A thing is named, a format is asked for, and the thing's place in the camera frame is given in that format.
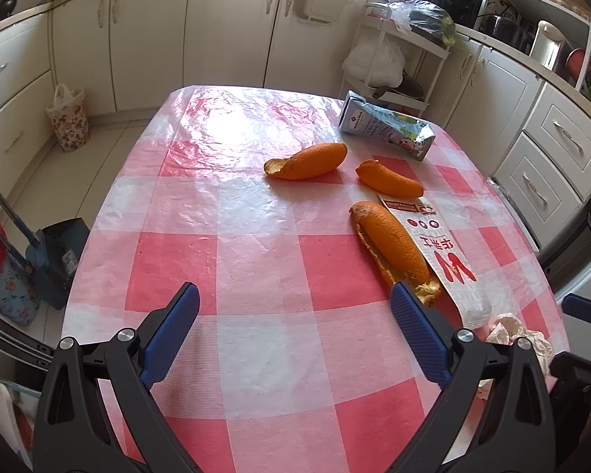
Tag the blue dustpan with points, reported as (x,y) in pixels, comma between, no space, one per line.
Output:
(56,256)

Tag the white storage rack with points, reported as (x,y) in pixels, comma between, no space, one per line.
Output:
(389,39)

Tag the white red paper packet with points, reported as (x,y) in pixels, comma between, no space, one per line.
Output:
(448,261)

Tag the crushed milk carton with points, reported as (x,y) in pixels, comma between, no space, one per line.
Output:
(384,125)

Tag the white drawer cabinet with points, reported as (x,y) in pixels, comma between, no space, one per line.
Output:
(546,157)

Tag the large curled orange peel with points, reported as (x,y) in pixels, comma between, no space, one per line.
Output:
(308,160)

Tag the white tissue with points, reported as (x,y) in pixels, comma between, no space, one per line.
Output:
(519,337)

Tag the red white checkered tablecloth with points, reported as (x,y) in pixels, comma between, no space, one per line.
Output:
(256,207)

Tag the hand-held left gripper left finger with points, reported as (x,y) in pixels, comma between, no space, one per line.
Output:
(172,335)

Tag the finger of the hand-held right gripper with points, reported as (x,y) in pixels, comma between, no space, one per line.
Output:
(576,372)
(583,308)

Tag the black pan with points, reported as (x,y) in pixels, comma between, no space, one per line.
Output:
(404,89)

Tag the white plastic bag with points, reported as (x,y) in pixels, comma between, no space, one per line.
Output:
(374,61)

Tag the white lower cabinets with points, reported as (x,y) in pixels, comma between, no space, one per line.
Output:
(177,34)

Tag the small orange peel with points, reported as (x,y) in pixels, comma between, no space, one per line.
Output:
(391,181)

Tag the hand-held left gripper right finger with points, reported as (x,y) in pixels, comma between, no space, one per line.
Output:
(418,335)

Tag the clear bag of vegetables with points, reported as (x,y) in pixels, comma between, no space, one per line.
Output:
(423,15)

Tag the long orange peel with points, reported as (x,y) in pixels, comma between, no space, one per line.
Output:
(394,246)

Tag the dark metal appliance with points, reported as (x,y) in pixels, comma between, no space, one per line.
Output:
(505,29)

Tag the red round container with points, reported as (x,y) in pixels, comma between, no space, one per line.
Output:
(577,61)

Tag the white metal canister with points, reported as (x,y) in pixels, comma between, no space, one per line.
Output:
(546,47)

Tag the floral fabric bag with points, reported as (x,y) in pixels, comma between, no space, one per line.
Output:
(69,118)

